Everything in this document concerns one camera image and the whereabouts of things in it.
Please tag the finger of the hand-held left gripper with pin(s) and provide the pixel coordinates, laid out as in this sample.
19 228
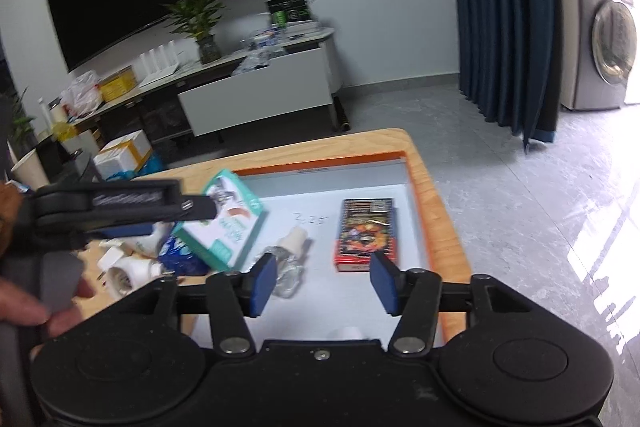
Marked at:
125 231
197 207

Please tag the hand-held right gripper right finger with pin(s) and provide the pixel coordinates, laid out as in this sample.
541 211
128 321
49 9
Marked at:
385 282

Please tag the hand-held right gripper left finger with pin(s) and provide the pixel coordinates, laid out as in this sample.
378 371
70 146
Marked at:
262 284

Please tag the white vaporizer with clear bottle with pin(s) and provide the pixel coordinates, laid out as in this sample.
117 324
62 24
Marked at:
150 242

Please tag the teal carton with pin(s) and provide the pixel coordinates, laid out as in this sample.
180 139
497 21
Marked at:
225 232

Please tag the clear liquid refill bottle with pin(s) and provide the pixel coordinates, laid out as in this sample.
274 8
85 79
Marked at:
287 257

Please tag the white plug-in vaporizer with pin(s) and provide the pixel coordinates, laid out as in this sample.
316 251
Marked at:
132 274

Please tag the blue tin box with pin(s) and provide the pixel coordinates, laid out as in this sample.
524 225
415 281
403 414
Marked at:
180 257

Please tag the red colourful card box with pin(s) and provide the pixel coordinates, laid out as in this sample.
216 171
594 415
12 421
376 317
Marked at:
362 232

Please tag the orange and white box lid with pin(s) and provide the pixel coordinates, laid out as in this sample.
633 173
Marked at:
320 187

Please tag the person's left hand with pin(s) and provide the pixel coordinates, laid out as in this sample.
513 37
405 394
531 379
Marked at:
20 302

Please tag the black phone stand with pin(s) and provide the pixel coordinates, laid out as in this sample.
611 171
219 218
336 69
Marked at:
50 157

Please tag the white paper cup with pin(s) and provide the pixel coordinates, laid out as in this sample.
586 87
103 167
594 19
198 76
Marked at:
30 169

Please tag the blue plastic bag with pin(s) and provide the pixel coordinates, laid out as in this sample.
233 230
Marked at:
150 167

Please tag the white cardboard box yellow tape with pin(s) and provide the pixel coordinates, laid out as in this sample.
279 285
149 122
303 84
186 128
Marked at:
122 154

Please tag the leafy green houseplant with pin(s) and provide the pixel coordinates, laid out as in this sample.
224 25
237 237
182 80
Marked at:
22 119

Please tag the television cabinet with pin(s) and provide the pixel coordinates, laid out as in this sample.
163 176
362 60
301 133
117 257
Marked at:
160 109

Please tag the white plastic bag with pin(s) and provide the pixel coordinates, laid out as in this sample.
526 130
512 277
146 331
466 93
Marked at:
80 94

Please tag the white cabinet drawer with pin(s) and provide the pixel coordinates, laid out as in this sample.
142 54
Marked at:
250 92

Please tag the white router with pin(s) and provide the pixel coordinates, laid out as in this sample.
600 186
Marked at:
157 67

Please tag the plastic packets pile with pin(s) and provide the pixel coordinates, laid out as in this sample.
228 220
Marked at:
257 61

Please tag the black cylinder roll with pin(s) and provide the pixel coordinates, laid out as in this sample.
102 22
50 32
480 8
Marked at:
342 113

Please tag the potted plant in glass vase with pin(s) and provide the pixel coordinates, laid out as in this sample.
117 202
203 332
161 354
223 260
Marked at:
197 14

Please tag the clear plastic containers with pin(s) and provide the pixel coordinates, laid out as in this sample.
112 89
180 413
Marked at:
295 34

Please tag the black and green box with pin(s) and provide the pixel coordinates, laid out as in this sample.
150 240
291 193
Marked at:
289 9

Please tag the dark blue curtain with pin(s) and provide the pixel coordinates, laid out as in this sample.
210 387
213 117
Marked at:
500 7

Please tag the silver washing machine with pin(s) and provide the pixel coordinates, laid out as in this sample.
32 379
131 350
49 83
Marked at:
600 57

